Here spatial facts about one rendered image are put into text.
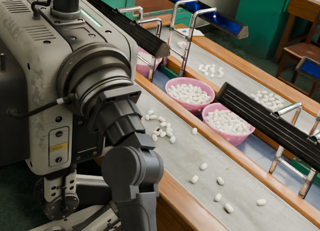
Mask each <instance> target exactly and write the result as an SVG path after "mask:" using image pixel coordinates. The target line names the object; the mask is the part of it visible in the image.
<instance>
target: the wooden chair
mask: <svg viewBox="0 0 320 231"><path fill-rule="evenodd" d="M318 24H319V25H320V10H319V13H318V15H317V17H316V19H315V21H314V23H313V25H312V27H311V29H310V31H309V34H308V36H307V38H306V40H305V43H304V42H302V43H299V44H295V45H292V46H288V47H285V48H284V49H283V50H284V51H285V52H284V55H283V57H282V60H281V62H280V65H279V68H278V71H277V73H276V76H275V78H276V79H278V80H280V81H282V82H283V83H285V84H286V85H288V86H290V87H292V88H293V89H295V90H297V91H299V92H300V93H302V94H304V95H305V96H307V97H309V98H311V99H312V97H313V94H314V92H317V91H319V90H320V86H319V87H317V86H318V84H319V83H317V82H316V81H314V82H313V84H312V87H311V89H310V92H309V93H307V92H305V91H303V90H301V89H300V88H298V87H296V86H294V85H293V84H291V83H295V81H296V78H297V76H298V73H299V72H297V71H296V70H295V71H294V74H293V76H292V79H291V83H289V82H288V81H286V80H284V79H282V78H281V77H280V75H281V73H282V72H284V71H287V70H290V69H293V68H295V67H297V65H298V64H299V62H300V61H301V59H302V58H303V56H305V55H306V56H307V57H309V58H311V59H313V60H315V61H317V62H319V63H320V48H319V47H317V46H314V45H312V44H310V42H311V39H312V37H313V34H314V32H315V30H316V27H317V25H318ZM288 59H290V60H292V61H294V62H295V63H297V64H295V65H292V66H289V67H286V68H284V67H285V64H286V62H287V60H288Z"/></svg>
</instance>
